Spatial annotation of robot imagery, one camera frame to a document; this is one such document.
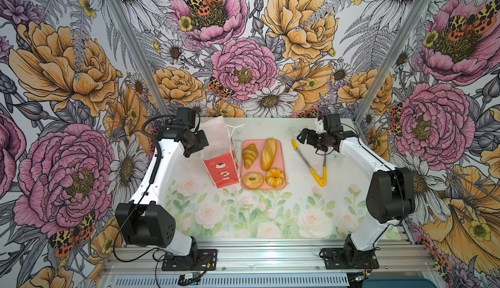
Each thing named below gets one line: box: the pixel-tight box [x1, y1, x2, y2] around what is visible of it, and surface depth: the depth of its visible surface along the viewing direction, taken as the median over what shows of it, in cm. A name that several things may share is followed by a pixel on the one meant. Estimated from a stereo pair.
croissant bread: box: [242, 143, 259, 171], surface depth 104 cm
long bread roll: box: [260, 138, 278, 172], surface depth 104 cm
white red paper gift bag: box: [199, 115, 246, 189], surface depth 87 cm
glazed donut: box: [242, 172, 264, 189], surface depth 94 cm
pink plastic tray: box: [240, 138, 287, 191], surface depth 101 cm
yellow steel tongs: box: [291, 138, 327, 188], surface depth 98 cm
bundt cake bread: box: [265, 167, 285, 189], surface depth 95 cm
